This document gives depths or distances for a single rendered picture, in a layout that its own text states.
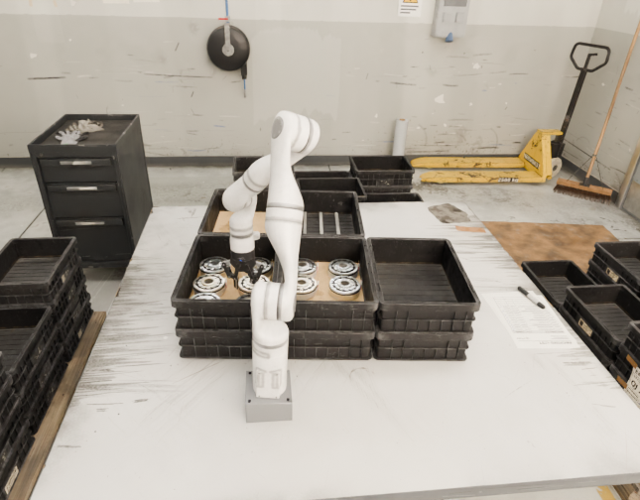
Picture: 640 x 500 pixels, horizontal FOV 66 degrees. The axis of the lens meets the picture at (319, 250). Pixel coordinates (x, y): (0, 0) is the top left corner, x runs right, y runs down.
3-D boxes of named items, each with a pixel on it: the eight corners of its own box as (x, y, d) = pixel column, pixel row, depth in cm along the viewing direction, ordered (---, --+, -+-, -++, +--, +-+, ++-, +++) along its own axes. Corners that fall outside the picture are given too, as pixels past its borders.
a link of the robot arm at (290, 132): (287, 104, 116) (277, 210, 114) (320, 115, 121) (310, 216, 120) (268, 113, 123) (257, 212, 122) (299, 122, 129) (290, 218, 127)
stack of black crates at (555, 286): (600, 337, 253) (615, 302, 241) (546, 340, 250) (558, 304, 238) (560, 293, 287) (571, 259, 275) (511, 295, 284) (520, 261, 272)
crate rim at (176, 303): (275, 310, 141) (275, 303, 140) (170, 308, 140) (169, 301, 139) (281, 240, 175) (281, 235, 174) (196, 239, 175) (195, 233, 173)
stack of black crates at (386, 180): (397, 211, 374) (404, 155, 351) (407, 230, 348) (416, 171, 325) (345, 212, 369) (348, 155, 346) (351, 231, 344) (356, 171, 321)
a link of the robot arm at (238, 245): (260, 236, 160) (260, 219, 157) (254, 254, 150) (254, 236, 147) (232, 234, 160) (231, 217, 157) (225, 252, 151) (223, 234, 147)
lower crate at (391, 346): (467, 364, 153) (475, 334, 147) (372, 363, 153) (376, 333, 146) (439, 291, 188) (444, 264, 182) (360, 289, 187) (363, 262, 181)
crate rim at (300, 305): (378, 311, 142) (379, 304, 141) (275, 310, 141) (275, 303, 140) (365, 242, 176) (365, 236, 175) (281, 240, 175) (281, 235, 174)
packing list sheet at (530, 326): (585, 348, 162) (586, 346, 162) (519, 351, 159) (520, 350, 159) (537, 290, 190) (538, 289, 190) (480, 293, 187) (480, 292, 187)
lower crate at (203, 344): (276, 362, 152) (275, 332, 145) (178, 361, 151) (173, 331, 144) (282, 288, 186) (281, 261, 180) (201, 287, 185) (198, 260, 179)
